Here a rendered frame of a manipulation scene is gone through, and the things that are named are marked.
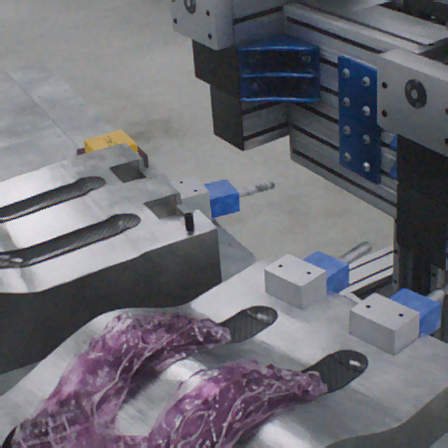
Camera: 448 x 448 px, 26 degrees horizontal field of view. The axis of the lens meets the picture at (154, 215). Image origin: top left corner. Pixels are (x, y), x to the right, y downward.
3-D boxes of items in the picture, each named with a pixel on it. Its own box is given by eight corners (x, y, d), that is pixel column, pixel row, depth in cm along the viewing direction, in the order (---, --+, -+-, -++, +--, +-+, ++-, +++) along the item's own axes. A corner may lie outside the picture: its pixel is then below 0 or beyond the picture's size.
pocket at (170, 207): (182, 220, 110) (179, 191, 109) (202, 239, 106) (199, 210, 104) (146, 231, 109) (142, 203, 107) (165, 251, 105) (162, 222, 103)
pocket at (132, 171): (145, 184, 119) (142, 157, 118) (163, 201, 115) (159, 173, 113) (112, 194, 118) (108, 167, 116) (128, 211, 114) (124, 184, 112)
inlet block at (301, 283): (349, 259, 104) (348, 216, 101) (386, 275, 101) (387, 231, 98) (265, 313, 97) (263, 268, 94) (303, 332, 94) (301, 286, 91)
